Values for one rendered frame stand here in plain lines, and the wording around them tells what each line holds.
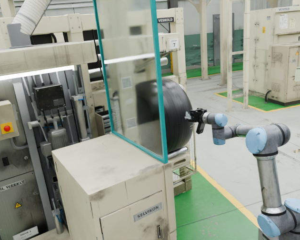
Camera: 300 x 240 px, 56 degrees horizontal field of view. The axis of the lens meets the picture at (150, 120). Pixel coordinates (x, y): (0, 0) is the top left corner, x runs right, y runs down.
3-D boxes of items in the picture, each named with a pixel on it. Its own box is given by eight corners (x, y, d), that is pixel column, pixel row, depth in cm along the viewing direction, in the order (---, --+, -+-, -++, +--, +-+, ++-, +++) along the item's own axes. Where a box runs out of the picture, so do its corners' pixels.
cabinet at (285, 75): (285, 106, 592) (288, 45, 553) (265, 101, 645) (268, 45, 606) (318, 100, 617) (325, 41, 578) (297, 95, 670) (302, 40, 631)
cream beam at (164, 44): (117, 60, 210) (115, 40, 206) (104, 58, 231) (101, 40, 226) (181, 50, 240) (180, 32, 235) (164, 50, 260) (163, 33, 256)
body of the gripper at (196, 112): (196, 107, 190) (209, 108, 180) (198, 119, 192) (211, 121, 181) (188, 110, 186) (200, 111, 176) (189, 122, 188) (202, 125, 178)
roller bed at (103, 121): (106, 150, 237) (101, 116, 228) (99, 145, 249) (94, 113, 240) (127, 143, 247) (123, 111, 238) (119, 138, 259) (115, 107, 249)
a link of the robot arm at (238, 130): (300, 119, 136) (237, 120, 182) (283, 123, 132) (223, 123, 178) (304, 142, 136) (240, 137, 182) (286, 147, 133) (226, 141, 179)
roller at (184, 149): (152, 165, 206) (150, 159, 206) (149, 165, 210) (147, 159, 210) (189, 151, 223) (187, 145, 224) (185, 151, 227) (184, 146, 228)
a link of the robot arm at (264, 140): (298, 234, 136) (283, 123, 132) (274, 244, 132) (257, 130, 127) (279, 224, 148) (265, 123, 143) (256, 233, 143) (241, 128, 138)
